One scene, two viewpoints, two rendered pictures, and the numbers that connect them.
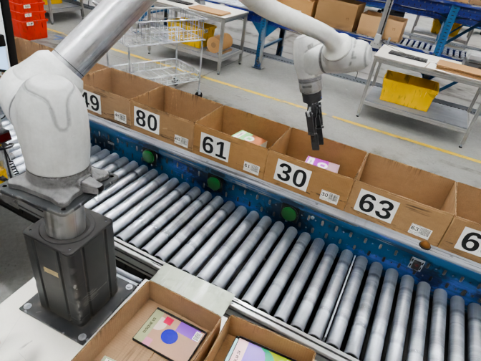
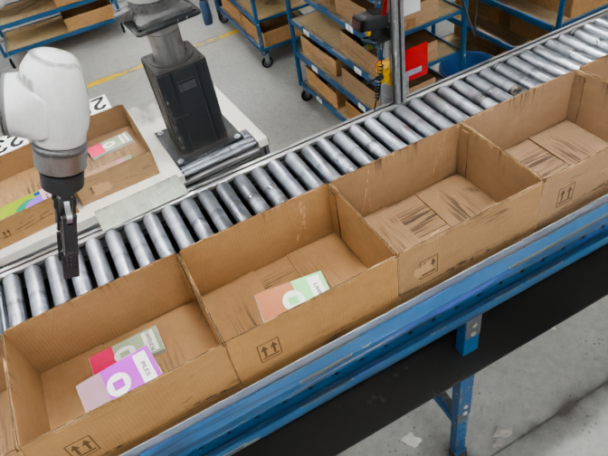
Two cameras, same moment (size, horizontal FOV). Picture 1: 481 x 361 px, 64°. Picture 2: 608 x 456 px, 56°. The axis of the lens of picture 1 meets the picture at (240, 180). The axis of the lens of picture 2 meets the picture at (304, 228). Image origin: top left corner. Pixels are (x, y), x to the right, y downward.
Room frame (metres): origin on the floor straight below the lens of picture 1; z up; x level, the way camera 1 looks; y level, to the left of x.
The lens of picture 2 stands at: (2.39, -0.50, 1.93)
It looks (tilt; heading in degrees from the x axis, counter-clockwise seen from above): 44 degrees down; 138
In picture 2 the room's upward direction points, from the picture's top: 12 degrees counter-clockwise
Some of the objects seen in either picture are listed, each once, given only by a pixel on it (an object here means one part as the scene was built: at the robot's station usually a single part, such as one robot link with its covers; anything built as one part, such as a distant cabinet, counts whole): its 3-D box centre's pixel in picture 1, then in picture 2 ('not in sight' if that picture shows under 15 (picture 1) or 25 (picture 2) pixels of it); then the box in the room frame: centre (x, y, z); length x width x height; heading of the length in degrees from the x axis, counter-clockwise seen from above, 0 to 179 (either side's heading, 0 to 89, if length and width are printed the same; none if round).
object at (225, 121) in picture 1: (241, 140); (289, 278); (1.71, 0.02, 0.96); 0.39 x 0.29 x 0.17; 68
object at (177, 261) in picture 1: (205, 232); (212, 246); (1.26, 0.12, 0.72); 0.52 x 0.05 x 0.05; 158
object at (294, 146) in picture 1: (315, 166); (123, 360); (1.57, -0.34, 0.96); 0.39 x 0.29 x 0.17; 68
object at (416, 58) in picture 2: not in sight; (409, 65); (1.34, 1.10, 0.85); 0.16 x 0.01 x 0.13; 68
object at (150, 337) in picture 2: not in sight; (128, 355); (1.50, -0.31, 0.89); 0.16 x 0.07 x 0.02; 68
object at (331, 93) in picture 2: not in sight; (343, 78); (0.42, 1.79, 0.19); 0.40 x 0.30 x 0.10; 156
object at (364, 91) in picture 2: not in sight; (387, 80); (0.87, 1.61, 0.39); 0.40 x 0.30 x 0.10; 158
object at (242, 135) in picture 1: (248, 144); (297, 309); (1.76, -0.01, 0.92); 0.16 x 0.11 x 0.07; 60
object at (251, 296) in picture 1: (272, 263); (109, 293); (1.14, -0.18, 0.72); 0.52 x 0.05 x 0.05; 158
